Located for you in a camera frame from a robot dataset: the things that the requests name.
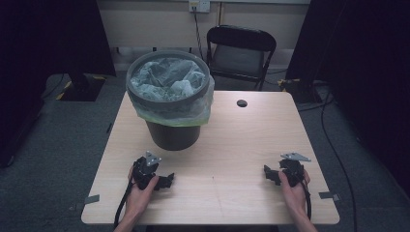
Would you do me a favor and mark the dark curtain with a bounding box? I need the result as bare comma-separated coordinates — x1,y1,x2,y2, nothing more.
0,0,117,168
284,0,410,196

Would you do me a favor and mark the black outlet cable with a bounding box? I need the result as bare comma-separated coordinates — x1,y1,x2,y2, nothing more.
191,7,208,63

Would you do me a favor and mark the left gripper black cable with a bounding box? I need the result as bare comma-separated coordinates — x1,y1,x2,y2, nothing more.
113,179,135,228

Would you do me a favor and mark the grey tape strip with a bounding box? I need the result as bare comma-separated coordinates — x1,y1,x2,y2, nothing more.
83,193,102,205
318,190,341,203

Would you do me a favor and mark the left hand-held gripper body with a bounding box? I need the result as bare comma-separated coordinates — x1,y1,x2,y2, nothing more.
132,150,162,191

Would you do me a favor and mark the white wall outlet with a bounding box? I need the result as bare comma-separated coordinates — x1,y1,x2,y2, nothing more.
188,0,212,15

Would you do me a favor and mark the translucent green plastic trash bag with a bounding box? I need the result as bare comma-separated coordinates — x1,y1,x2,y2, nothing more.
130,57,216,128

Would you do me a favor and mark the person's left hand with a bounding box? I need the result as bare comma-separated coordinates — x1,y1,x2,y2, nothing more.
124,165,160,216

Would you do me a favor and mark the person's right hand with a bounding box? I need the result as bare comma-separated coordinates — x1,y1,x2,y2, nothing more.
278,170,311,216

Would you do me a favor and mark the black stand base yellow tape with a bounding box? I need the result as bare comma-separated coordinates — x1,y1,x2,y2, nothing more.
278,77,324,104
55,72,107,102

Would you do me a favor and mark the grey bin rim ring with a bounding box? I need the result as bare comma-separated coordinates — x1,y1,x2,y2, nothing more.
125,49,212,109

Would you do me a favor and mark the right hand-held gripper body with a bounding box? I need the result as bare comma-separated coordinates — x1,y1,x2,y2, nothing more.
278,152,312,189

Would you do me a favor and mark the dark grey trash bin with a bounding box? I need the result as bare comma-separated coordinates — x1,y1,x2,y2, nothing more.
125,49,216,152

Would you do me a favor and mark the black folding chair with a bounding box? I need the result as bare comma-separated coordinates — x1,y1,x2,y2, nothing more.
203,24,278,92

